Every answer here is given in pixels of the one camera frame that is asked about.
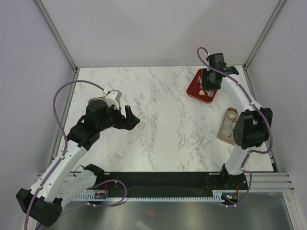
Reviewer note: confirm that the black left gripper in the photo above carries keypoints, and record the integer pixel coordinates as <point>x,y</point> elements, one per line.
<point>128,123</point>

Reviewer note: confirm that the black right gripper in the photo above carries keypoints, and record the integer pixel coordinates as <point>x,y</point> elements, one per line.
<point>205,85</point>

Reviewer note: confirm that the steel tongs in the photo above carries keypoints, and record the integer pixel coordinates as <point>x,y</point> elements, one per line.
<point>210,93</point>

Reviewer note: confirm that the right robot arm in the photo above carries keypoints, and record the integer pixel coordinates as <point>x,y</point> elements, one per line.
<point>252,131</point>

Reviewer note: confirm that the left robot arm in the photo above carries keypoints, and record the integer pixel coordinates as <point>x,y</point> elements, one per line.
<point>47,197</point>

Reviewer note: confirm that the beige chocolate box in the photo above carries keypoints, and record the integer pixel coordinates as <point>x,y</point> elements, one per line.
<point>229,140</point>

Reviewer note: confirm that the red square tray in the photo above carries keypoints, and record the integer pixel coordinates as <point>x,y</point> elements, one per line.
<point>194,88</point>

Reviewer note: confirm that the beige box lid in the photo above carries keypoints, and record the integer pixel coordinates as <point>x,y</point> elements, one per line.
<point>96,99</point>

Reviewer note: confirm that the white paper cup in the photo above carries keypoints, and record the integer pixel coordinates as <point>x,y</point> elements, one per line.
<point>227,128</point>

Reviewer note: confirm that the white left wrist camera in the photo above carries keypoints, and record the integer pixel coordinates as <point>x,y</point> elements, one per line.
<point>113,99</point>

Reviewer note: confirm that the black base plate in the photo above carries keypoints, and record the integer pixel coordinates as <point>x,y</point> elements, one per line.
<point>169,184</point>

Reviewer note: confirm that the aluminium frame right post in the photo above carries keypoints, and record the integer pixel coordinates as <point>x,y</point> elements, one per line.
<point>265,31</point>

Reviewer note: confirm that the aluminium frame post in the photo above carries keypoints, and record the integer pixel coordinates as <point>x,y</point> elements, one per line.
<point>46,17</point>
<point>265,31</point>

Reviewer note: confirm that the white cable duct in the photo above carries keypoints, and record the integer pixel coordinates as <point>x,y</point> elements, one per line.
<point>90,196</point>

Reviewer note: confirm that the aluminium frame left post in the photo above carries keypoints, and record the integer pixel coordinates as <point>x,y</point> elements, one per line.
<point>46,17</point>

